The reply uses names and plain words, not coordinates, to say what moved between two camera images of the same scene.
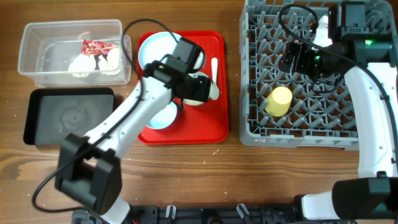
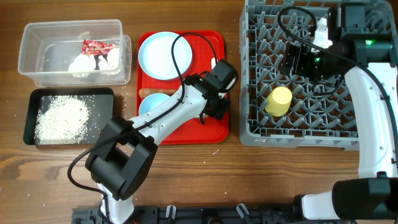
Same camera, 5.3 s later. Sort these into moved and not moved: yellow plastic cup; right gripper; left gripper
Moved: left gripper
Not moved: right gripper; yellow plastic cup
